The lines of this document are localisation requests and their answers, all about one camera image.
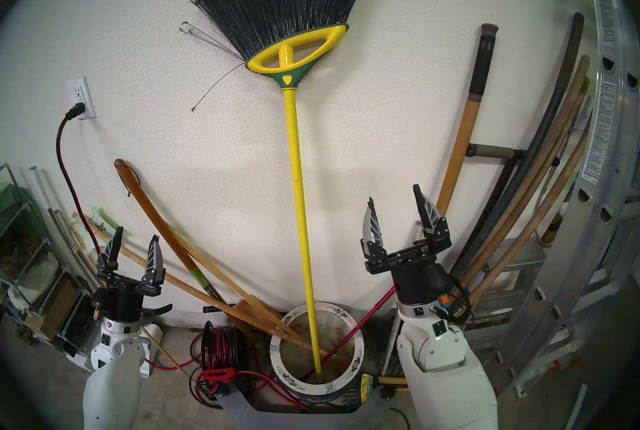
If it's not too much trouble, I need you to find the bundle of metal rods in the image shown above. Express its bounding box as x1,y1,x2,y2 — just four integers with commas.
47,209,101,290

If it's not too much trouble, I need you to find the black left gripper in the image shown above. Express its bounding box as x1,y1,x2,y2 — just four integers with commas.
92,227,166,322

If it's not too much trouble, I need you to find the silver step ladder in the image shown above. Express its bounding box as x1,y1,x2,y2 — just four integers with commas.
470,234,556,330

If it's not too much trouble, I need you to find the white plastic pipe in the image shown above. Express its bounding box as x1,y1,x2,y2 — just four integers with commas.
28,166,66,235

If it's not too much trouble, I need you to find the yellow broom with black bristles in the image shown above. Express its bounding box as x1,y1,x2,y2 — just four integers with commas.
180,0,392,384

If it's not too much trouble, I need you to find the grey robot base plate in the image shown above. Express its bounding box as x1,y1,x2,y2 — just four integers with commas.
217,392,416,430

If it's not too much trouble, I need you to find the long black curved handle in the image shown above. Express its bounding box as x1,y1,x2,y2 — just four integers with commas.
450,13,585,280

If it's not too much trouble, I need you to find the brown cardboard box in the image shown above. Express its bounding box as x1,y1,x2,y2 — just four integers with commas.
27,277,81,340

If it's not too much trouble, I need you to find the dark wooden handle green band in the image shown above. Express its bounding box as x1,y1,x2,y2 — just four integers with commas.
114,159,256,335

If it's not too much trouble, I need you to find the black reel with red cable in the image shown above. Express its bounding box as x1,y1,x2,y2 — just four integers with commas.
190,305,251,400

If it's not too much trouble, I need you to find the thin wooden stick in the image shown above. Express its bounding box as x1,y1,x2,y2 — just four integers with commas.
142,329,191,377

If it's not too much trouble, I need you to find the white ceramic pot floral rim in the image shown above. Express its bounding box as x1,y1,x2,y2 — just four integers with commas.
270,303,365,404

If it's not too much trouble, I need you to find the metal wire shelf rack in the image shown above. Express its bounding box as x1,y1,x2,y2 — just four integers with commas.
0,164,96,360

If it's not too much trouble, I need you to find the mint green paper piece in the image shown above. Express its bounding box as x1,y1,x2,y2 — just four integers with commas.
90,207,123,240

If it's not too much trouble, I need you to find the light wooden stick threaded tip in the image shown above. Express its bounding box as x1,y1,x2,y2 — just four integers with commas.
72,213,346,361

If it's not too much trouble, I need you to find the aluminium extension ladder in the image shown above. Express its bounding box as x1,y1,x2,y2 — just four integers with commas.
480,0,640,397

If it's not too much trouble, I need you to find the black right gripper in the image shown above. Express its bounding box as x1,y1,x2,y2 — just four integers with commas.
361,184,453,306

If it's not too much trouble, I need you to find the white wall outlet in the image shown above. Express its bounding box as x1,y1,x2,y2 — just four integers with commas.
67,77,97,121

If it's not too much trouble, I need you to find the pale wooden handle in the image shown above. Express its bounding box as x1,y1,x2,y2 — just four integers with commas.
175,234,301,335

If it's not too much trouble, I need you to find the flat wooden block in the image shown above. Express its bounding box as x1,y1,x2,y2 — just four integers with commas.
235,299,281,330

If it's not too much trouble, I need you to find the thin red rod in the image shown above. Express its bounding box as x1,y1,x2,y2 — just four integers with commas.
305,287,397,380

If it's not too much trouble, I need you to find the orange handle with black grip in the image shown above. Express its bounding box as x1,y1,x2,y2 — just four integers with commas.
436,23,500,217

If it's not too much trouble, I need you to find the long curved wooden handle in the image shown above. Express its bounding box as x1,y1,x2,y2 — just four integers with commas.
460,55,591,287
465,78,591,295
467,117,593,307

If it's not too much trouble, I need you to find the grey grip crossbar handle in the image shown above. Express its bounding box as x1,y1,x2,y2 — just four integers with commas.
466,143,526,161

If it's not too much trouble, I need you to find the red and black power cord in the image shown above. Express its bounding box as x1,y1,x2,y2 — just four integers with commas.
56,103,103,257

